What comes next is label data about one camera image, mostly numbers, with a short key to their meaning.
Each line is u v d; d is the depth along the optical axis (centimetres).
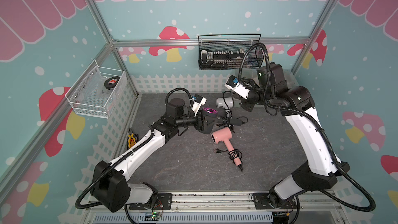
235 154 85
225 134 91
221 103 106
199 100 65
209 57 88
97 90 80
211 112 68
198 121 64
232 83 51
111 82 79
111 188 40
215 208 74
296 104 39
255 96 52
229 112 104
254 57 94
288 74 105
